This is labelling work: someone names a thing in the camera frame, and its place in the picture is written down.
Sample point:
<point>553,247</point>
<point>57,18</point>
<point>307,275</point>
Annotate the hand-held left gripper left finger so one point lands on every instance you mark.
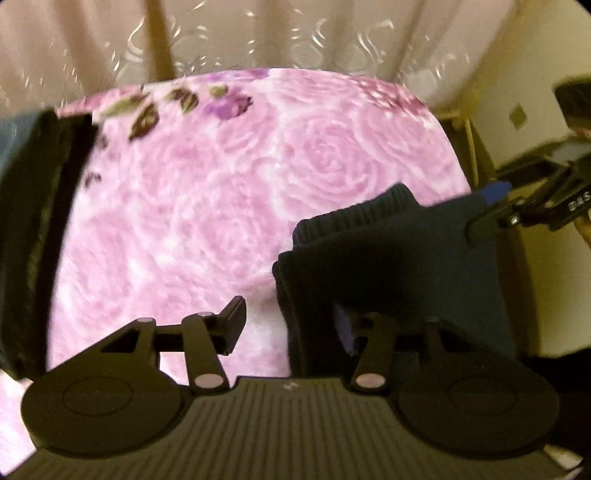
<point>231,323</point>

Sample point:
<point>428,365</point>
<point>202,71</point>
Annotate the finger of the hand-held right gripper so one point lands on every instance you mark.
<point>482,221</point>
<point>496,190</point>

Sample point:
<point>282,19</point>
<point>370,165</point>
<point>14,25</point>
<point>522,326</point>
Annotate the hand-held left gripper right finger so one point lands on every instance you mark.
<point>345,330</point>

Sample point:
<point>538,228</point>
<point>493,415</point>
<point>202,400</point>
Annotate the dark navy sweater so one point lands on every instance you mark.
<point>406,258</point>

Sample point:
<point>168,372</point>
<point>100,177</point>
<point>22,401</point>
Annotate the pink rose print blanket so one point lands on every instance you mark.
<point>207,207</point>

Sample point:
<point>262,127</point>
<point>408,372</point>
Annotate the folded black garment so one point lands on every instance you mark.
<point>32,258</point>

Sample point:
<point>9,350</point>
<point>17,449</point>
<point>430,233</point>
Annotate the beige embroidered curtain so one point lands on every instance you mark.
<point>277,37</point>

